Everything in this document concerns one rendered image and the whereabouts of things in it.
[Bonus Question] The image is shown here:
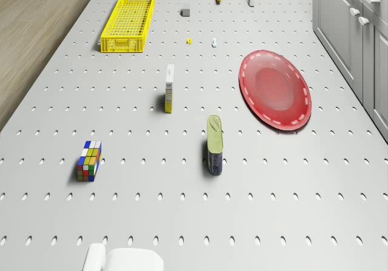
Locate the red plate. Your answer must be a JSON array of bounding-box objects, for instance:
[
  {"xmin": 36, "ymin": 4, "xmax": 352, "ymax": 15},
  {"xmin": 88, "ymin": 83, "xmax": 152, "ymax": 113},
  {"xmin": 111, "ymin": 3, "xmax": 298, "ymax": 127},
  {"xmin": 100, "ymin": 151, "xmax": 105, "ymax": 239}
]
[{"xmin": 238, "ymin": 50, "xmax": 313, "ymax": 132}]

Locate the yellow basket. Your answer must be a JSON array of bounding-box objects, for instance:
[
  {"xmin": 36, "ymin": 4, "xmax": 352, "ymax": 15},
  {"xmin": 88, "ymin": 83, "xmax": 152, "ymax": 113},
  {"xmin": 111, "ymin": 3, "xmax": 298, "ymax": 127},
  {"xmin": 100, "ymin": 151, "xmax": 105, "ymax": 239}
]
[{"xmin": 100, "ymin": 0, "xmax": 156, "ymax": 53}]

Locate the white cabinet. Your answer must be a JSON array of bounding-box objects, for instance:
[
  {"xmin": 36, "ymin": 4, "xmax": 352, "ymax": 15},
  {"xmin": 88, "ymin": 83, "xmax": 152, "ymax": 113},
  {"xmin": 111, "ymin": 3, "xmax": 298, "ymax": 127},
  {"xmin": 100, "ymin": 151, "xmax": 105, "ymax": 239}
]
[{"xmin": 312, "ymin": 0, "xmax": 388, "ymax": 146}]

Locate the puzzle cube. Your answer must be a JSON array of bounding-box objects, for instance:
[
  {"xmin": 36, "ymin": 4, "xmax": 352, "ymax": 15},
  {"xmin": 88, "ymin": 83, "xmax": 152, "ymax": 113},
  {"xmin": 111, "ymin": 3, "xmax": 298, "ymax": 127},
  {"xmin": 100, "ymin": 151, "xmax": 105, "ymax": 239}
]
[{"xmin": 76, "ymin": 140, "xmax": 103, "ymax": 182}]

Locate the flat-sided can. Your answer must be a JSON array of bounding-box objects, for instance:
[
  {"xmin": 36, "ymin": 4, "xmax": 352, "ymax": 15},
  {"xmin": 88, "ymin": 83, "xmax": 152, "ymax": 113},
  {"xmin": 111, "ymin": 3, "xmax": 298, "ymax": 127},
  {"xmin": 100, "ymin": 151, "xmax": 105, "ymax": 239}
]
[{"xmin": 206, "ymin": 115, "xmax": 224, "ymax": 176}]

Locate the white and yellow box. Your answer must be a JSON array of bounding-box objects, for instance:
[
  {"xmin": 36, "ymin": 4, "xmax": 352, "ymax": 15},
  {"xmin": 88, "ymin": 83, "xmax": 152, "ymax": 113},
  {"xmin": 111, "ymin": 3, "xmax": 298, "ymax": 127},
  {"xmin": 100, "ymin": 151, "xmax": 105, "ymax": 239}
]
[{"xmin": 164, "ymin": 64, "xmax": 176, "ymax": 114}]

